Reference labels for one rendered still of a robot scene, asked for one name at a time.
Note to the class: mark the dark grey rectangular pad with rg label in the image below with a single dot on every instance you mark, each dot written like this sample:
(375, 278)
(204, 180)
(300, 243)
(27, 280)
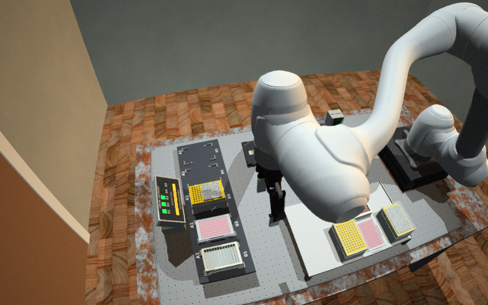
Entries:
(248, 149)

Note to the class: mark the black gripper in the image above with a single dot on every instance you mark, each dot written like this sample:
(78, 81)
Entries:
(272, 179)

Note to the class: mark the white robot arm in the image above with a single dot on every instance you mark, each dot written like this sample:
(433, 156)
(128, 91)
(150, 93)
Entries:
(326, 166)

